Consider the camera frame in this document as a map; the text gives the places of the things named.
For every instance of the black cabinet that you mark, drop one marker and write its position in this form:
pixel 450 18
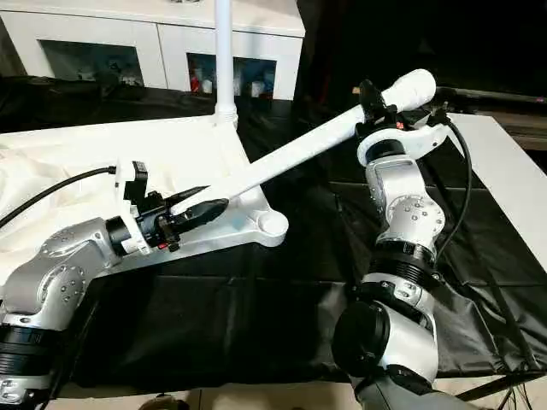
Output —
pixel 427 38

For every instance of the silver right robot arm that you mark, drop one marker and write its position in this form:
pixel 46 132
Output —
pixel 402 222

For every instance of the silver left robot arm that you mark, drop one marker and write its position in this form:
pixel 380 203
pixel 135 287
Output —
pixel 51 273

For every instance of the white plastic table top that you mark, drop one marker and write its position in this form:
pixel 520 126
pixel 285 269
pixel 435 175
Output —
pixel 111 171

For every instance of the white sideboard with glass doors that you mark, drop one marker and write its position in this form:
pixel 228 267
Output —
pixel 128 34

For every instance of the black mat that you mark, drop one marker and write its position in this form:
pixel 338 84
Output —
pixel 282 299

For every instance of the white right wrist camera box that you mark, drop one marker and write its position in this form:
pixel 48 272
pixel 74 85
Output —
pixel 402 141

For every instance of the black metal table frame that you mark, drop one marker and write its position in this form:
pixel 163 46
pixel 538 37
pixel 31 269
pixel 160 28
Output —
pixel 504 384

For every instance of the white plastic table leg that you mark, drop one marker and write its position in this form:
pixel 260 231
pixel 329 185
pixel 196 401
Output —
pixel 225 60
pixel 291 158

